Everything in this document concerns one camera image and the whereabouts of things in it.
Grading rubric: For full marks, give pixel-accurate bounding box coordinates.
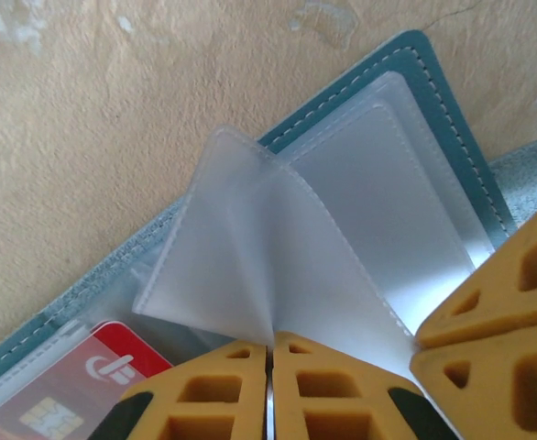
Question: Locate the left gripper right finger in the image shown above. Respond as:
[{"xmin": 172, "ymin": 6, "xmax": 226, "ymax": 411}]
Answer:
[{"xmin": 269, "ymin": 331, "xmax": 458, "ymax": 440}]

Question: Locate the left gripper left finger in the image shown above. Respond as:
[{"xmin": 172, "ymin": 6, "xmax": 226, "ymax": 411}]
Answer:
[{"xmin": 86, "ymin": 343, "xmax": 269, "ymax": 440}]

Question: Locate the blue leather card holder wallet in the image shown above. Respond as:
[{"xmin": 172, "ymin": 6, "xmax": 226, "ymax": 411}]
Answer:
[{"xmin": 0, "ymin": 29, "xmax": 537, "ymax": 440}]

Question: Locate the red VIP credit card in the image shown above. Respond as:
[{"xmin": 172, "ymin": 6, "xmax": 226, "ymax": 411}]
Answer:
[{"xmin": 0, "ymin": 320, "xmax": 174, "ymax": 440}]

